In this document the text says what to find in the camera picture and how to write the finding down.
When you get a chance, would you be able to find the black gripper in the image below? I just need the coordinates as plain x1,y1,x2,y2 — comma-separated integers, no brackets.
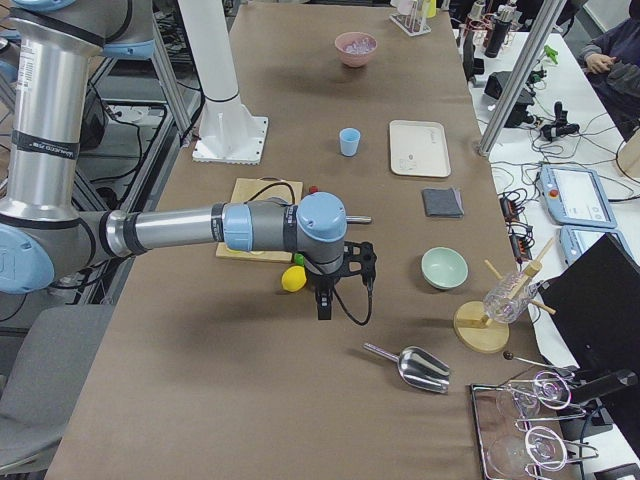
305,241,377,320

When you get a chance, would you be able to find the light blue plastic cup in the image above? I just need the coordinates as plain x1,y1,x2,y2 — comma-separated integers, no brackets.
339,127,361,157

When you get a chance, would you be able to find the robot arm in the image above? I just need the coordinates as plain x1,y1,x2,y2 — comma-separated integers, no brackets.
1,1,376,320

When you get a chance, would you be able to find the steel ice scoop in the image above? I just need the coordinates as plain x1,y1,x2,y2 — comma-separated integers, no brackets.
363,343,450,394

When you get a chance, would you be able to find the white cup rack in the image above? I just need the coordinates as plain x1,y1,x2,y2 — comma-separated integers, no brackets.
389,0,431,37

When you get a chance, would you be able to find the yellow lemon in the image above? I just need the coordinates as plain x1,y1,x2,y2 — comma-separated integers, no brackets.
281,265,307,293

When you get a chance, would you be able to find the steel muddler black tip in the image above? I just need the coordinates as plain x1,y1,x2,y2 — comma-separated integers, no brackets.
346,216,373,225

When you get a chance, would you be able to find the mint green bowl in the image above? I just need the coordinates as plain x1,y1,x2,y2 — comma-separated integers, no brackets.
421,246,469,290

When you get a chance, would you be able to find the wooden cutting board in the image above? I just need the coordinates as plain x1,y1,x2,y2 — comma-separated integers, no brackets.
216,177,304,264

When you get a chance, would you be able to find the grey folded cloth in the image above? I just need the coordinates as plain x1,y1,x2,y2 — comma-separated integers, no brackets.
421,187,464,218

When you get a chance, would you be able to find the wooden mug tree stand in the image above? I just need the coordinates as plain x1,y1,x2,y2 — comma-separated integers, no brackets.
453,238,556,354

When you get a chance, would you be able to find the cream rabbit tray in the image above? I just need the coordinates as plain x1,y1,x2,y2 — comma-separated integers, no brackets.
389,120,451,178

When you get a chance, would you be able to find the clear glass mug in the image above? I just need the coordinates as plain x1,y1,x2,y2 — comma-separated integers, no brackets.
483,272,537,324

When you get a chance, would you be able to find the pink bowl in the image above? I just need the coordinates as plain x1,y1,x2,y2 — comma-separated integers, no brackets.
334,32,378,68

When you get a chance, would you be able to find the blue teach pendant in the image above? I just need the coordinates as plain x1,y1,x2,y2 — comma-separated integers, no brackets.
537,164,617,229
559,225,626,266

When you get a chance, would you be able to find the black monitor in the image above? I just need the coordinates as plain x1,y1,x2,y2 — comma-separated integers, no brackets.
540,234,639,373

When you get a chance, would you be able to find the black camera cable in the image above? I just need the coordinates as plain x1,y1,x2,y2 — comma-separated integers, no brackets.
332,277,375,327

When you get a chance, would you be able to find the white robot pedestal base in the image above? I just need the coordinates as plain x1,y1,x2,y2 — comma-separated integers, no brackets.
179,0,269,165

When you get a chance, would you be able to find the black wire glass rack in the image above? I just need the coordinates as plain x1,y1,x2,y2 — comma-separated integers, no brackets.
469,370,599,479

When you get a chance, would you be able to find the aluminium frame post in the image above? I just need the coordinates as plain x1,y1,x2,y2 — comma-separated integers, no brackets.
478,0,566,157

